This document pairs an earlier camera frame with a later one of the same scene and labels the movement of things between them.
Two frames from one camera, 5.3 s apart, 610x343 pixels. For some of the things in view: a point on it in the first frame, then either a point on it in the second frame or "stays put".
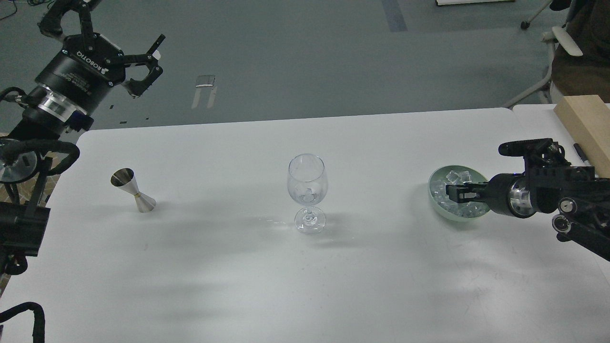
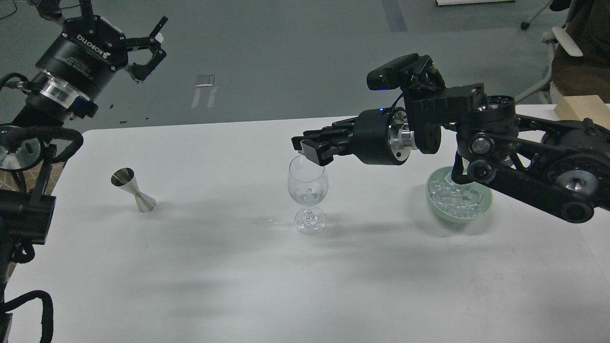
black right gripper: (508, 194) -> (381, 136)
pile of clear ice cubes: (463, 210) stays put
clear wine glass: (307, 182) stays put
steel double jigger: (124, 178) stays put
